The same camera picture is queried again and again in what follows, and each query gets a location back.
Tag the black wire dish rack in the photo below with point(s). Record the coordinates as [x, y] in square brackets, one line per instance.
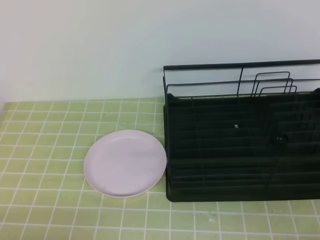
[229, 80]

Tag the black drip tray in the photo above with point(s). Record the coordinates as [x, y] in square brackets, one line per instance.
[256, 148]

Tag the pink round plate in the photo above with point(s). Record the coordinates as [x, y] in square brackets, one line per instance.
[125, 163]

